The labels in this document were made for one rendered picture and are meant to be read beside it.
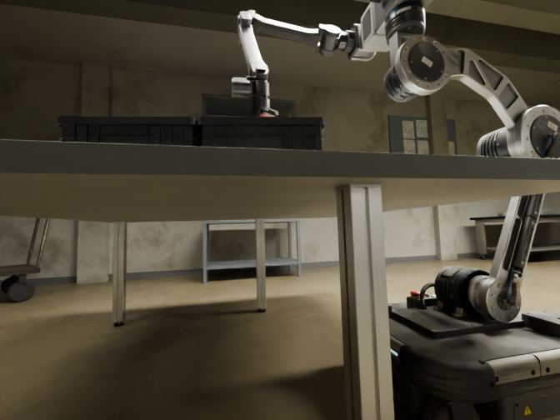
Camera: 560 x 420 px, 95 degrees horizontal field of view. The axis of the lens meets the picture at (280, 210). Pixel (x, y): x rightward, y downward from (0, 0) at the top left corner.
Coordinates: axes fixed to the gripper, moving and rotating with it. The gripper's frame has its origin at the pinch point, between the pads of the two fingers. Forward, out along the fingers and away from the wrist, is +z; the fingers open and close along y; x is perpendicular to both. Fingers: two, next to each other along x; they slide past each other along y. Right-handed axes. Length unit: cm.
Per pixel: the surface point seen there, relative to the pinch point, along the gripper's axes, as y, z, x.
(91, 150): 26, 20, -49
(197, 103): -264, -151, 104
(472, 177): 56, 22, -1
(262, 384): -15, 88, 11
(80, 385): -67, 88, -39
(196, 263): -267, 71, 103
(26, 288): -266, 76, -59
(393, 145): -103, -103, 362
